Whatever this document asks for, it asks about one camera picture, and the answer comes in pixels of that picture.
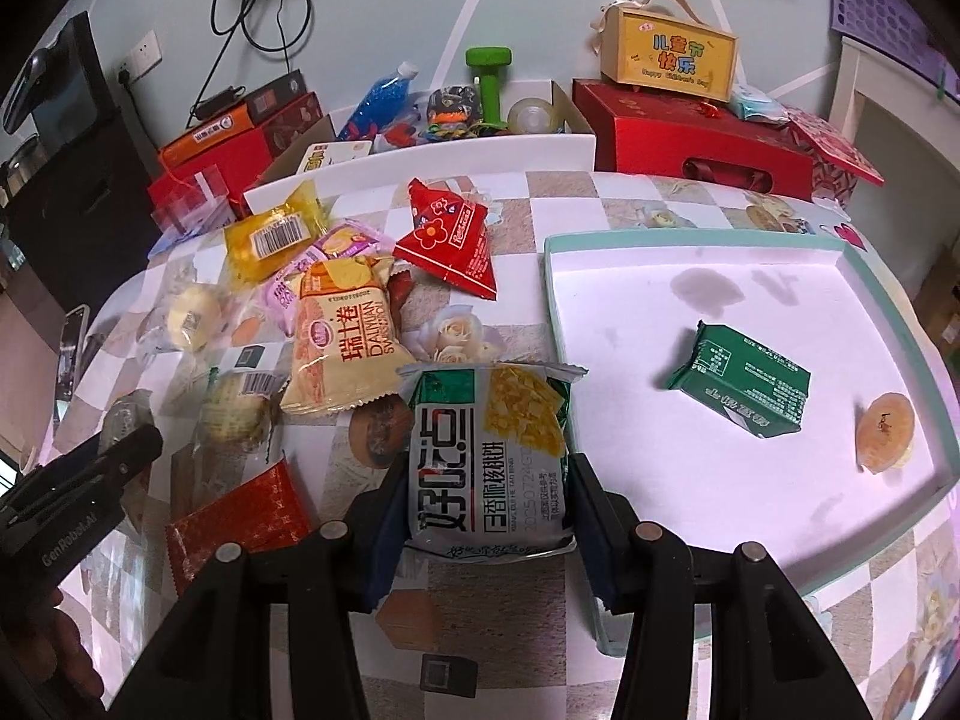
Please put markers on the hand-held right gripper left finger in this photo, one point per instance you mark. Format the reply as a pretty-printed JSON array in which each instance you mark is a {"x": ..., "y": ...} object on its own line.
[{"x": 390, "y": 540}]

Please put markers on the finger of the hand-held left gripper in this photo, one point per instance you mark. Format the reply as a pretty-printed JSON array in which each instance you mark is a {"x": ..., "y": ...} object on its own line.
[{"x": 127, "y": 457}]

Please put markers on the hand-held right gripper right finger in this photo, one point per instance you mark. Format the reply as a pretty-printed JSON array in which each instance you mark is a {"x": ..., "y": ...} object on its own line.
[{"x": 592, "y": 547}]

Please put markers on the white tray with teal rim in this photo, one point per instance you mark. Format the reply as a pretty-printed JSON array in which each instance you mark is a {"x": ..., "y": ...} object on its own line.
[{"x": 675, "y": 510}]

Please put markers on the white and green snack packet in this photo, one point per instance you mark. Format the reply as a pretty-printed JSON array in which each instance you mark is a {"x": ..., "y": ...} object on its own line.
[{"x": 480, "y": 457}]

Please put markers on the yellow swiss roll packet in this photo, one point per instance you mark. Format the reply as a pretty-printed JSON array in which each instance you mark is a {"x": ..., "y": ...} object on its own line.
[{"x": 341, "y": 345}]

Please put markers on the person's left hand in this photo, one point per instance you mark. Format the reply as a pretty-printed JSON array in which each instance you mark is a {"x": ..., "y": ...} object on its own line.
[{"x": 45, "y": 645}]

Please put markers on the round pastry packet with barcode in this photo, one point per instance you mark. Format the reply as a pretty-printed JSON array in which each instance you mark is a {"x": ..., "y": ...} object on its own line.
[{"x": 236, "y": 409}]

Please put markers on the smartphone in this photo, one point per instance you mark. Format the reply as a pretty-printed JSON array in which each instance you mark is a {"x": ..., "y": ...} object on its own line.
[{"x": 73, "y": 349}]

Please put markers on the red crinkled snack packet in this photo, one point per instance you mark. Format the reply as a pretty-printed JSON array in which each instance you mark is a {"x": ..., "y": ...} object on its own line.
[{"x": 240, "y": 521}]

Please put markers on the pale round bun packet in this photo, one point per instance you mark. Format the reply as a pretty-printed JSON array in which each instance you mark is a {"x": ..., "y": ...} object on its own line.
[{"x": 193, "y": 315}]

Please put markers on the dark green snack packet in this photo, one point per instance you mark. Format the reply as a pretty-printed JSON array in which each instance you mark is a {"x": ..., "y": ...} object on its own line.
[{"x": 739, "y": 382}]

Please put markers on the yellow packet with barcode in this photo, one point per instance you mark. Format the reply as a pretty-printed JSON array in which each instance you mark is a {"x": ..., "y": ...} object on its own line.
[{"x": 270, "y": 240}]

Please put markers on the clear plastic bag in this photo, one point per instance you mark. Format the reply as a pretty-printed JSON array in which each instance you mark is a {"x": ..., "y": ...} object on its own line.
[{"x": 191, "y": 202}]

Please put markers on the pink snack packet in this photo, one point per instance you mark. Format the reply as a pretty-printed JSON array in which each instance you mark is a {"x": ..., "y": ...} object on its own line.
[{"x": 341, "y": 244}]

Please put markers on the red triangular snack packet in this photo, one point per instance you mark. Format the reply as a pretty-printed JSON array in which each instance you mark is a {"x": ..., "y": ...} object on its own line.
[{"x": 446, "y": 236}]

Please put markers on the round cake in clear wrapper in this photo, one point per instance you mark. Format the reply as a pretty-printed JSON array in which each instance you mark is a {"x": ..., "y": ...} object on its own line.
[{"x": 886, "y": 426}]

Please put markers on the orange box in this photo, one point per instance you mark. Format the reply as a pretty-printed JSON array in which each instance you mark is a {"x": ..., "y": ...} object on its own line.
[{"x": 206, "y": 136}]

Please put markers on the yellow and white small box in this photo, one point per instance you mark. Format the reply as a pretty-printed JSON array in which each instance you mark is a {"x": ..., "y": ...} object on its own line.
[{"x": 330, "y": 157}]

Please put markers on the dark red box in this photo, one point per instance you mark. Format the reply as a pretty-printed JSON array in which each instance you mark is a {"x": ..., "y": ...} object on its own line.
[{"x": 296, "y": 124}]

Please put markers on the dark brown box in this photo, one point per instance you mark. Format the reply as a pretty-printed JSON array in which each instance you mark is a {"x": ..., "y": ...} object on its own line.
[{"x": 274, "y": 94}]

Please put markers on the large red gift box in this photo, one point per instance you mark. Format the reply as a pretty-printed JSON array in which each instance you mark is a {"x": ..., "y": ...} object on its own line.
[{"x": 675, "y": 139}]

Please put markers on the brown cardboard box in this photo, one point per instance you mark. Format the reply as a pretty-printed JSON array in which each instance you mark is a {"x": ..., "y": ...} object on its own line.
[{"x": 937, "y": 300}]

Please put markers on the blue plastic bottle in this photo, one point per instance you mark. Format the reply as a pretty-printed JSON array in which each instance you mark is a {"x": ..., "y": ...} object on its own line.
[{"x": 375, "y": 105}]

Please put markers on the colourful patterned pouch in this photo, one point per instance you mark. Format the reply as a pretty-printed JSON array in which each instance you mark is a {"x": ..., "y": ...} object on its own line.
[{"x": 454, "y": 112}]

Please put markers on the open cardboard box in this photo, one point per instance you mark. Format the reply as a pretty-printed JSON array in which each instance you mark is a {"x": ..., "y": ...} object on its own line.
[{"x": 566, "y": 114}]

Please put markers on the clear tape roll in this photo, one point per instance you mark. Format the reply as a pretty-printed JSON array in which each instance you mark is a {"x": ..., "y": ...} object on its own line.
[{"x": 532, "y": 116}]

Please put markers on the red patterned gift box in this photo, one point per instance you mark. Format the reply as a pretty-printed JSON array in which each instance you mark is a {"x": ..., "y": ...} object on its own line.
[{"x": 832, "y": 154}]

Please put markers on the green dumbbell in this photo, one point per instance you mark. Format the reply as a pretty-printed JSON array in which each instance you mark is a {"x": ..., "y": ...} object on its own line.
[{"x": 489, "y": 82}]

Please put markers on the light blue packet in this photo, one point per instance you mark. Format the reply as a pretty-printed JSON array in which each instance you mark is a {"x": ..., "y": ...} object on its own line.
[{"x": 757, "y": 105}]

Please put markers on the white desk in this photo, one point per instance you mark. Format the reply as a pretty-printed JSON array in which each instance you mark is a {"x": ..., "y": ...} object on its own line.
[{"x": 855, "y": 97}]

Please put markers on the green clip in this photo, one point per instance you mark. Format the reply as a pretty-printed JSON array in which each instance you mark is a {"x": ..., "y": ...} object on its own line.
[{"x": 942, "y": 82}]

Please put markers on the purple perforated basket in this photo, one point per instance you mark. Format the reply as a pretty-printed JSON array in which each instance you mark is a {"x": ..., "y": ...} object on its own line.
[{"x": 885, "y": 0}]

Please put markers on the white wall socket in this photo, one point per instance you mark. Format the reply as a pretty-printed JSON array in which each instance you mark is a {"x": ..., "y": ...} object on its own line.
[{"x": 141, "y": 56}]

